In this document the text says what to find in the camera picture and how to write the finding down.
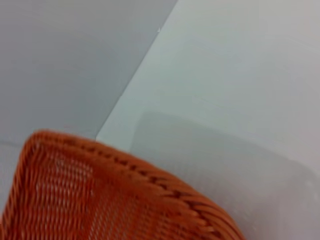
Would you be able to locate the orange woven basket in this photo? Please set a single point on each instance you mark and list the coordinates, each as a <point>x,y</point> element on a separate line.
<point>87,195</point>

